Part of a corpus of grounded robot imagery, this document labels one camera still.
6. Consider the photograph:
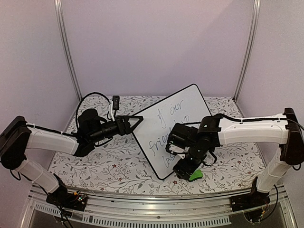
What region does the floral patterned table mat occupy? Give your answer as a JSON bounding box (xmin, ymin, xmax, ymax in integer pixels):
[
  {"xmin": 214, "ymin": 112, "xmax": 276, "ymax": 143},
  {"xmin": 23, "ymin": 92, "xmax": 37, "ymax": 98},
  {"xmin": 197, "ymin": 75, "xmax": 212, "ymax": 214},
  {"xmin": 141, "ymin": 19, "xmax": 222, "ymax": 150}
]
[{"xmin": 47, "ymin": 95, "xmax": 270, "ymax": 196}]

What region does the white whiteboard black frame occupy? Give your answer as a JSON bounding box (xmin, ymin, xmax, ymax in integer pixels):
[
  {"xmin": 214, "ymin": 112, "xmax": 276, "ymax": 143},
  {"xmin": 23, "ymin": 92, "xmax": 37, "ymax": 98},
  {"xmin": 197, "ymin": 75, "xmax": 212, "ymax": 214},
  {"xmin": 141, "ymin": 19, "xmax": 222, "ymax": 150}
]
[{"xmin": 133, "ymin": 84, "xmax": 211, "ymax": 180}]

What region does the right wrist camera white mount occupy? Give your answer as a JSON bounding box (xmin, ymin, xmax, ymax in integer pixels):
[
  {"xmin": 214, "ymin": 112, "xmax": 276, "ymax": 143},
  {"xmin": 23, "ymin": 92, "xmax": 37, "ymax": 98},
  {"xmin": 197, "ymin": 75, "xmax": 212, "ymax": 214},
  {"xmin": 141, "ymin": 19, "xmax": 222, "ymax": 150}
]
[{"xmin": 165, "ymin": 144, "xmax": 188, "ymax": 159}]

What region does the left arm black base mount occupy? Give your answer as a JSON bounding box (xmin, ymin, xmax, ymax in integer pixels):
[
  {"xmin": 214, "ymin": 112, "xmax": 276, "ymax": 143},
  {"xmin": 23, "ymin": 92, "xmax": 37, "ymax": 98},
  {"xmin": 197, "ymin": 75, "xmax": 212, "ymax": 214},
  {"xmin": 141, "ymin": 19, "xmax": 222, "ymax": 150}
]
[{"xmin": 46, "ymin": 188, "xmax": 88, "ymax": 211}]

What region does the aluminium frame post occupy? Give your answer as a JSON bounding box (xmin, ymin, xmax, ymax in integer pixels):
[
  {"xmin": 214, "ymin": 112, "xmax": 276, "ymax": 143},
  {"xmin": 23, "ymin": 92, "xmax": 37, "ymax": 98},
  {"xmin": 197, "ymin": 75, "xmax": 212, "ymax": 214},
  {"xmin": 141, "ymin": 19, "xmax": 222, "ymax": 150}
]
[
  {"xmin": 54, "ymin": 0, "xmax": 82, "ymax": 101},
  {"xmin": 233, "ymin": 0, "xmax": 261, "ymax": 103}
]

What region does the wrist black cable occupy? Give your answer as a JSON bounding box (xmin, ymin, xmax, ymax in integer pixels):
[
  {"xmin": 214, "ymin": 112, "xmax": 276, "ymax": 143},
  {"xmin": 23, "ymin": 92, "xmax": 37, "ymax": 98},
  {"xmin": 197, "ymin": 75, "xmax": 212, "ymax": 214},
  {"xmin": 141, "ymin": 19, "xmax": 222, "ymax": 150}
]
[
  {"xmin": 75, "ymin": 92, "xmax": 114, "ymax": 126},
  {"xmin": 201, "ymin": 114, "xmax": 243, "ymax": 167}
]

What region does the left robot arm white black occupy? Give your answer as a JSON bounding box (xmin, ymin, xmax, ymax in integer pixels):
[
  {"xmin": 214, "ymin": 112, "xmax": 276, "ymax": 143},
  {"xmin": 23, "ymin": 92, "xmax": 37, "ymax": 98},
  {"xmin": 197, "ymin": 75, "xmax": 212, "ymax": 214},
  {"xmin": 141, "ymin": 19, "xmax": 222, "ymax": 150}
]
[{"xmin": 0, "ymin": 109, "xmax": 143, "ymax": 206}]

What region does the right aluminium frame post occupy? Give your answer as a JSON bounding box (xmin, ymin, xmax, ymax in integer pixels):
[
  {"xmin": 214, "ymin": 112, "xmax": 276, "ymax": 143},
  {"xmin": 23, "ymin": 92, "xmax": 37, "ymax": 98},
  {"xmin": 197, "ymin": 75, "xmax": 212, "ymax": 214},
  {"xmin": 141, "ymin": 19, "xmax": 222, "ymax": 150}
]
[{"xmin": 233, "ymin": 0, "xmax": 261, "ymax": 103}]

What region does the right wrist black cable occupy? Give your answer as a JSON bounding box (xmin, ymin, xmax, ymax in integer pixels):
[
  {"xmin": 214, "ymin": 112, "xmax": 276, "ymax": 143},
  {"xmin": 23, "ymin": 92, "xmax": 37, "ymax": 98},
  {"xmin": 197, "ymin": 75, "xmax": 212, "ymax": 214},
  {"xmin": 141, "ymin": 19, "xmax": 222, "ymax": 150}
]
[{"xmin": 201, "ymin": 114, "xmax": 243, "ymax": 167}]

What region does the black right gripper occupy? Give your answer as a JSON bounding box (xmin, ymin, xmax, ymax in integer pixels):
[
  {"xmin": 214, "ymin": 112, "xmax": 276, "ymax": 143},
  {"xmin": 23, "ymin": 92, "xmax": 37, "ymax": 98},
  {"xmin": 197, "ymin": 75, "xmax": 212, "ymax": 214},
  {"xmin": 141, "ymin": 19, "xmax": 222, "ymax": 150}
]
[{"xmin": 173, "ymin": 144, "xmax": 207, "ymax": 181}]

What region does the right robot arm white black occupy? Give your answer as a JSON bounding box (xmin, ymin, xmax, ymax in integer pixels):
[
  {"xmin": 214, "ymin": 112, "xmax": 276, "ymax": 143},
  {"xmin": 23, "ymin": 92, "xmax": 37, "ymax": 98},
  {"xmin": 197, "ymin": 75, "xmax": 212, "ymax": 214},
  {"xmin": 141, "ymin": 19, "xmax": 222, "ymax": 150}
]
[{"xmin": 165, "ymin": 108, "xmax": 304, "ymax": 207}]

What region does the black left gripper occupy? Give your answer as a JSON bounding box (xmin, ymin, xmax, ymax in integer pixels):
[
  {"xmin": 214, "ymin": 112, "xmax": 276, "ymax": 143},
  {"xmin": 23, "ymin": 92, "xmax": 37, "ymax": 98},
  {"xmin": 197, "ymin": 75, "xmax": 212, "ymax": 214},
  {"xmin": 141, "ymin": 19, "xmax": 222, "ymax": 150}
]
[{"xmin": 89, "ymin": 115, "xmax": 143, "ymax": 144}]

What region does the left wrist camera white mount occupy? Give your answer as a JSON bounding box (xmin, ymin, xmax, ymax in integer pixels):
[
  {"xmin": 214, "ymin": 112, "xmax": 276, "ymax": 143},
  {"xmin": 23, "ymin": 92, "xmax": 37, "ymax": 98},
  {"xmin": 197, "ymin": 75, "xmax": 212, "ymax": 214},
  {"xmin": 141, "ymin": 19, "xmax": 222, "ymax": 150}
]
[{"xmin": 107, "ymin": 95, "xmax": 120, "ymax": 121}]

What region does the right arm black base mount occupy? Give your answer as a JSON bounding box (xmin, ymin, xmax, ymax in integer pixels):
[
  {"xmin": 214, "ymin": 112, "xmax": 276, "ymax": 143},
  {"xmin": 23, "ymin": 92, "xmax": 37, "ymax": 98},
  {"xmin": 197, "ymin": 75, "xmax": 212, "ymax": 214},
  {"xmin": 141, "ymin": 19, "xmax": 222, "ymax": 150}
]
[{"xmin": 229, "ymin": 192, "xmax": 270, "ymax": 212}]

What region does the left aluminium frame post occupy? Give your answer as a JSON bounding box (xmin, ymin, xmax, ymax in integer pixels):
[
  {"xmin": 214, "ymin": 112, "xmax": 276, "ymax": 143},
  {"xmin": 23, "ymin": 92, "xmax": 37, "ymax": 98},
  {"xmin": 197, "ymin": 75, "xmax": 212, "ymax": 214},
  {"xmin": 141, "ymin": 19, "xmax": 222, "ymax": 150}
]
[{"xmin": 54, "ymin": 0, "xmax": 82, "ymax": 101}]

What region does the front aluminium rail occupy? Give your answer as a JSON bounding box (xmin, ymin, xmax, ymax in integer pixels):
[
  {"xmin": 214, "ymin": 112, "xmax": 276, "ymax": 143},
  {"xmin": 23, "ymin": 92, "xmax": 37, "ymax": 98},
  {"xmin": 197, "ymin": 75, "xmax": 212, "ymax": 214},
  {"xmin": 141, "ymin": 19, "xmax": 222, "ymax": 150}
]
[{"xmin": 20, "ymin": 184, "xmax": 298, "ymax": 228}]

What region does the green black whiteboard eraser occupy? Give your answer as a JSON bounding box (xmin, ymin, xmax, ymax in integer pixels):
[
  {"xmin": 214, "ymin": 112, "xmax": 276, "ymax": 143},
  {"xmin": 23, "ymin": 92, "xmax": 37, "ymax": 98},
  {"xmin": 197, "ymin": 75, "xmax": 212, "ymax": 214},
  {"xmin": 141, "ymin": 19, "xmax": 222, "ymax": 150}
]
[{"xmin": 188, "ymin": 169, "xmax": 203, "ymax": 182}]

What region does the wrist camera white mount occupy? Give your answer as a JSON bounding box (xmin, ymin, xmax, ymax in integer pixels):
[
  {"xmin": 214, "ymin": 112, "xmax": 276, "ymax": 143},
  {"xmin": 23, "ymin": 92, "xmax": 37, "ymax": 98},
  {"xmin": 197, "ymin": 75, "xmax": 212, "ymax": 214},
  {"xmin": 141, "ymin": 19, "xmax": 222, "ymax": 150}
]
[
  {"xmin": 107, "ymin": 95, "xmax": 120, "ymax": 121},
  {"xmin": 165, "ymin": 144, "xmax": 188, "ymax": 159}
]

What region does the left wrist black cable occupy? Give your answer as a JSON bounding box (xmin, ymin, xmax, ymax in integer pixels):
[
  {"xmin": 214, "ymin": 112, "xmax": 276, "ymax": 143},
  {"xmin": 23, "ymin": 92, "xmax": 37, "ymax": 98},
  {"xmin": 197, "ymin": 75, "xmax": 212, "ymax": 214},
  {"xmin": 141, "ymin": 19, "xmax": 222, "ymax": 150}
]
[{"xmin": 75, "ymin": 92, "xmax": 114, "ymax": 126}]

